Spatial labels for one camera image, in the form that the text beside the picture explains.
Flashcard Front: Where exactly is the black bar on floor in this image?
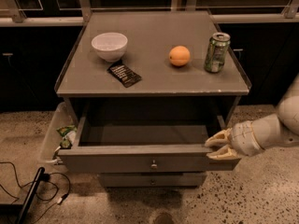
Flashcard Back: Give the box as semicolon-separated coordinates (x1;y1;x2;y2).
14;167;45;224

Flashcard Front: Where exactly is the green soda can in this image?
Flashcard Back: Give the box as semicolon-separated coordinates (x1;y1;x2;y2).
204;32;231;73

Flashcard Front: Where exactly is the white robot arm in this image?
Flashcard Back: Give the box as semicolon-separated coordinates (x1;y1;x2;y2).
205;75;299;161

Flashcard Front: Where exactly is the metal railing frame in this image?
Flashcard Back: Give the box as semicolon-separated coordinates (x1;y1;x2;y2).
0;0;299;26

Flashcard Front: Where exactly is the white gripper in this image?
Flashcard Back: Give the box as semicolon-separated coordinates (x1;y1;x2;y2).
205;120;263;161

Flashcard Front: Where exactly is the grey drawer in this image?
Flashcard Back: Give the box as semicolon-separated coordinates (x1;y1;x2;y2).
59;113;238;174
99;172;206;188

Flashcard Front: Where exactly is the orange fruit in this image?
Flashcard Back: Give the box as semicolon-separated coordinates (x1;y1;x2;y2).
169;46;191;67

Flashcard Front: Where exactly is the clear plastic bin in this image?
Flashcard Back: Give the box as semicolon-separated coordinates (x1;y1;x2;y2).
38;103;76;166

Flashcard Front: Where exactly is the white ceramic bowl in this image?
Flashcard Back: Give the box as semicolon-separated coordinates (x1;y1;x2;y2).
92;33;128;62

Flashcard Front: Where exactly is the grey bottom drawer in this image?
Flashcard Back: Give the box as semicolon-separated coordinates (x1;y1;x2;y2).
99;172;206;188

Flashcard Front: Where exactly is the green snack bag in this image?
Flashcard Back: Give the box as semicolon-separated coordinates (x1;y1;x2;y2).
57;125;77;149

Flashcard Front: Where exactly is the black snack packet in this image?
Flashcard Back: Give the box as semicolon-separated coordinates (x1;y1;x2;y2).
107;61;142;88

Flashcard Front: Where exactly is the black cable with plug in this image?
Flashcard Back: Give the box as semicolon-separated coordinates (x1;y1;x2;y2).
0;161;72;224

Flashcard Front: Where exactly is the grey drawer cabinet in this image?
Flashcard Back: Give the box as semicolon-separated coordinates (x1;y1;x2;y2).
54;10;252;189

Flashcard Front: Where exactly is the grey top drawer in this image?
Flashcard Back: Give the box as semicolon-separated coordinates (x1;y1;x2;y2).
59;113;238;174

